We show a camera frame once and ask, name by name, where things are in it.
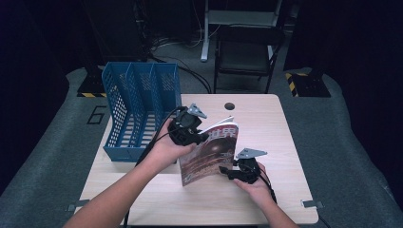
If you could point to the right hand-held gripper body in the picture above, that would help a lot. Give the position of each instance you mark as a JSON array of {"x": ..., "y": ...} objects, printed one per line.
[{"x": 248, "y": 167}]

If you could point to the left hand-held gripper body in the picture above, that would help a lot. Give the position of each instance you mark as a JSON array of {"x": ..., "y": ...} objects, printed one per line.
[{"x": 185, "y": 126}]

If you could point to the red and brown magazine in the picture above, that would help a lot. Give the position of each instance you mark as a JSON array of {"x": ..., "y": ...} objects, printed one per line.
[{"x": 210, "y": 152}]

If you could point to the person's right hand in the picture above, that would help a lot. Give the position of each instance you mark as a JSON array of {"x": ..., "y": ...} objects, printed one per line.
[{"x": 258, "y": 190}]

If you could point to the person's left hand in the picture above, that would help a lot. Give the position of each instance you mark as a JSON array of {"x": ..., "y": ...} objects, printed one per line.
[{"x": 164, "y": 152}]

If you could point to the blue plastic file rack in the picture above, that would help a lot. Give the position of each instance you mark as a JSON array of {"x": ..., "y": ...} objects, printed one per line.
[{"x": 139, "y": 95}]

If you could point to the black folding chair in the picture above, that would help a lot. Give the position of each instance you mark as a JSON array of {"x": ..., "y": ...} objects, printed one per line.
[{"x": 247, "y": 53}]

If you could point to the black yellow striped stand base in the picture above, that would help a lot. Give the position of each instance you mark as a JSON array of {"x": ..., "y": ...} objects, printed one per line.
[
  {"x": 92, "y": 87},
  {"x": 309, "y": 85}
]

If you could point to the black cabinet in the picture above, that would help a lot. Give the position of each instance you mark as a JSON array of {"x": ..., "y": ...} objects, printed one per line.
[{"x": 117, "y": 28}]

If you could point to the grey metal table bracket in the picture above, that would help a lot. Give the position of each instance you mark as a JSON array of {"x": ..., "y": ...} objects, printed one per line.
[
  {"x": 312, "y": 204},
  {"x": 77, "y": 205}
]

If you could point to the white metal desk frame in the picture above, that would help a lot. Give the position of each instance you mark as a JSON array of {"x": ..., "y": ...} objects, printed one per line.
[{"x": 240, "y": 17}]

